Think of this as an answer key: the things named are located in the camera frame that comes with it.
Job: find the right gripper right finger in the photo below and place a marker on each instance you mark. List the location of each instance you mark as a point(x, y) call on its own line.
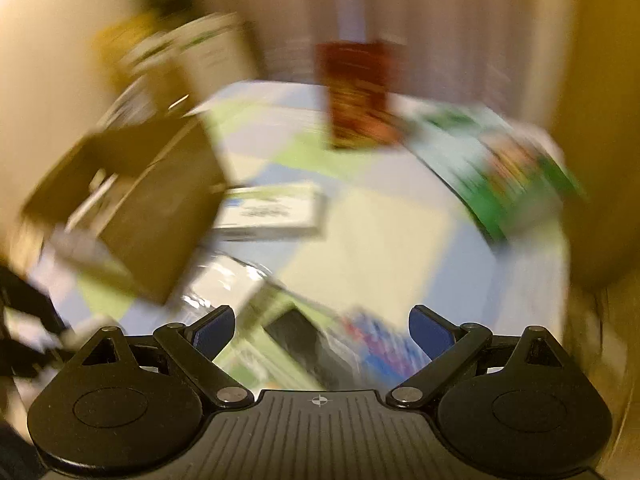
point(452, 349)

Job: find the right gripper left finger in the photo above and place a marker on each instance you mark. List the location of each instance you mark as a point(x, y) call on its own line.
point(193, 349)

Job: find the green throat spray box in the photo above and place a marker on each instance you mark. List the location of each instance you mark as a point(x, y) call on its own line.
point(254, 359)

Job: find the clear blue label case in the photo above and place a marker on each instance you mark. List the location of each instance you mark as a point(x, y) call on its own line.
point(381, 356)

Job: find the black remote control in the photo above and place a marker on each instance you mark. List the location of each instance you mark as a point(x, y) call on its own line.
point(310, 349)

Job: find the white blue medicine box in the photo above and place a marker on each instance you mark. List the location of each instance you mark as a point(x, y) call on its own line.
point(270, 212)

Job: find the long white bagged remote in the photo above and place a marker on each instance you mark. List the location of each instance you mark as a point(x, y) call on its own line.
point(221, 280)

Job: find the plaid tablecloth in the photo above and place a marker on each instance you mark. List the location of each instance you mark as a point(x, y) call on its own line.
point(392, 234)

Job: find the brown cardboard box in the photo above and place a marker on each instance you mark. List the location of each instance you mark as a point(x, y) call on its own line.
point(168, 186)

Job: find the green white snack bag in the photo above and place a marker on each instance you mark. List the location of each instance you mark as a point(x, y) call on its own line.
point(508, 175)

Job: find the white wooden chair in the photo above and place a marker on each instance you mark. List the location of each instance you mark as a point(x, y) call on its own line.
point(183, 67)

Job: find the red paper gift bag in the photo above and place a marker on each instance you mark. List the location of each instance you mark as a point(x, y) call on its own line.
point(357, 77)

